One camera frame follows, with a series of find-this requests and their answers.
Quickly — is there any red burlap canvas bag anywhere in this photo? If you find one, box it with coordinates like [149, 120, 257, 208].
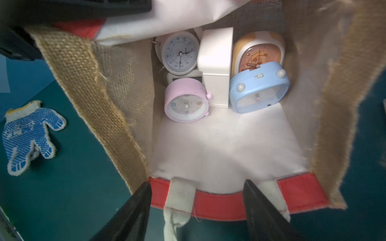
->
[25, 0, 386, 241]

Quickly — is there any white round alarm clock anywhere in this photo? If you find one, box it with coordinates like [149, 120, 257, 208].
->
[151, 31, 200, 76]

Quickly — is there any blue dotted work glove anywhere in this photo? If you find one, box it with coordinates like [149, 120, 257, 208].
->
[2, 100, 67, 176]

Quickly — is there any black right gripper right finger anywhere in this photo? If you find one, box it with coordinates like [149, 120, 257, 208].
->
[242, 180, 305, 241]

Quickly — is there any orange cartoon alarm clock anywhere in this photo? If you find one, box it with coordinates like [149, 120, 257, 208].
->
[231, 31, 285, 76]

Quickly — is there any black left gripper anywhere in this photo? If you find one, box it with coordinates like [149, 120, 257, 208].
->
[0, 0, 106, 61]

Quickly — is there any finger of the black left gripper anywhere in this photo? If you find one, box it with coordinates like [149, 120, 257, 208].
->
[60, 0, 153, 22]

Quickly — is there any pink round alarm clock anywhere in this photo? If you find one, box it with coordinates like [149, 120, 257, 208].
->
[164, 78, 212, 123]

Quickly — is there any tall white box clock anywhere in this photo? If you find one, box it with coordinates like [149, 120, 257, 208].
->
[197, 27, 233, 109]

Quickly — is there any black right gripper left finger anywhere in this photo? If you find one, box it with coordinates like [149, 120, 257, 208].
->
[91, 181, 152, 241]

